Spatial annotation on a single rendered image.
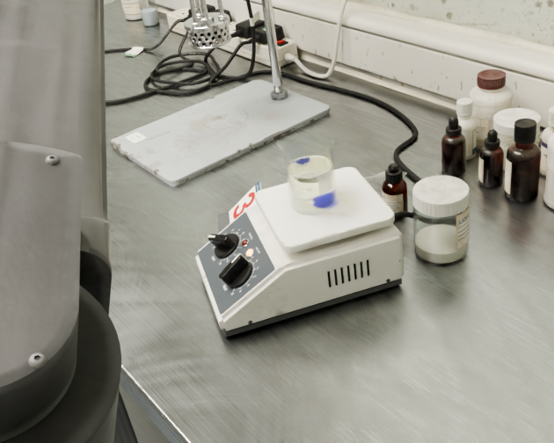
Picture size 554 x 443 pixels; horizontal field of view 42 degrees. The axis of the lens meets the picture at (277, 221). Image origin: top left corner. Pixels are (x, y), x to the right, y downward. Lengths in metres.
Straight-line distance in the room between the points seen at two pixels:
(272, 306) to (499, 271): 0.25
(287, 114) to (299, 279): 0.47
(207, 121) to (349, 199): 0.46
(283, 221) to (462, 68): 0.46
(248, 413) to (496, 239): 0.35
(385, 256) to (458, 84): 0.43
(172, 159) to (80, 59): 0.80
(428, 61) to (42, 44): 0.90
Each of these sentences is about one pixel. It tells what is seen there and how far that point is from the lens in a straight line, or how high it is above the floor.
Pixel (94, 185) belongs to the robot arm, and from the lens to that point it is 0.21.
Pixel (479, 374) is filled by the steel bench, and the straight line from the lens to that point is 0.68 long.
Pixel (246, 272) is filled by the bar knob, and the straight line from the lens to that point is 0.72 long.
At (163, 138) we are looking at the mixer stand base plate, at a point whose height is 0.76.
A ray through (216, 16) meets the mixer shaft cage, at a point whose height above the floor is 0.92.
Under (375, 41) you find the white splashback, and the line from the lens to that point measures 1.21.
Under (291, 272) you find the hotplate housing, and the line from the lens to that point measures 0.70.
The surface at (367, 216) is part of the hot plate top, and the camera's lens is 0.72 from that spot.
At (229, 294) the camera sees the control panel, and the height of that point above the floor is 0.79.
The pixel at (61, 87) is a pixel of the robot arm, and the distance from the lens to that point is 0.26.
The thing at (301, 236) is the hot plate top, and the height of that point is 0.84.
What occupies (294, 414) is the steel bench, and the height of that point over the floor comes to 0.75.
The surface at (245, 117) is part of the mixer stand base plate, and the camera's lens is 1.15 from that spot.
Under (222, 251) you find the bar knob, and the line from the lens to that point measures 0.77.
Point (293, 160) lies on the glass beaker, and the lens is 0.71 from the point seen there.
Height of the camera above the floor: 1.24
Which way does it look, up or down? 33 degrees down
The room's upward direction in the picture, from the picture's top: 9 degrees counter-clockwise
